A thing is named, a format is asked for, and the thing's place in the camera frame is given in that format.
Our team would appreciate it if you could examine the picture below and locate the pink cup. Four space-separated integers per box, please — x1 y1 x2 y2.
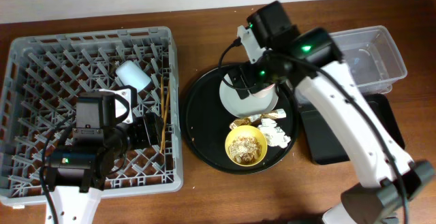
252 84 275 98

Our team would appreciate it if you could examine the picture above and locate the wooden chopstick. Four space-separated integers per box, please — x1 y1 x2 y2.
159 75 165 153
160 84 170 154

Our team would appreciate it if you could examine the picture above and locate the white round plate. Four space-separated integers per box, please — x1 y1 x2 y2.
219 81 279 118

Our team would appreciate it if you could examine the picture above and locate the gold snack wrapper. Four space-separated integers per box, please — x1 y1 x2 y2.
229 108 287 129

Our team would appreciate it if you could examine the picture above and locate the light blue cup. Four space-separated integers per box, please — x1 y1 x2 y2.
115 61 151 93

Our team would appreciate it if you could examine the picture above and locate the white tissue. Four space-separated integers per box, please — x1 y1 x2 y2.
258 118 291 148

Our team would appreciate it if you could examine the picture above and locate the yellow bowl with food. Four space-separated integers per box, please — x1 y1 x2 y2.
225 125 268 167

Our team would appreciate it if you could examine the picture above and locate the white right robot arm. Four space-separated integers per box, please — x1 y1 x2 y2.
233 1 435 223

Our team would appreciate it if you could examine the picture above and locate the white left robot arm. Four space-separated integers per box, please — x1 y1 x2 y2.
40 86 167 223

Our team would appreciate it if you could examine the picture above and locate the grey plastic dishwasher rack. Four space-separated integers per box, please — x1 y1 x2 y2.
1 27 183 206

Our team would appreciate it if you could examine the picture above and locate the round black tray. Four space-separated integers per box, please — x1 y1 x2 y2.
180 67 300 175

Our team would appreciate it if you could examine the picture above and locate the black rectangular tray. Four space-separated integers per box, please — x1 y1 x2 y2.
299 94 405 165

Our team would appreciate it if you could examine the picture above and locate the clear plastic bin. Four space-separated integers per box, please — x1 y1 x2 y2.
330 25 407 95

